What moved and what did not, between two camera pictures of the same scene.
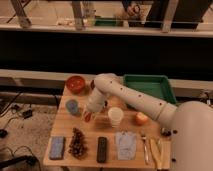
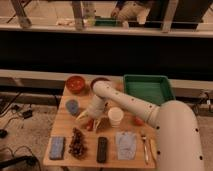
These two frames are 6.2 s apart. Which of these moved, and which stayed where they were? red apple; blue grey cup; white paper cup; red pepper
Moved: red pepper
Stayed: white paper cup; red apple; blue grey cup
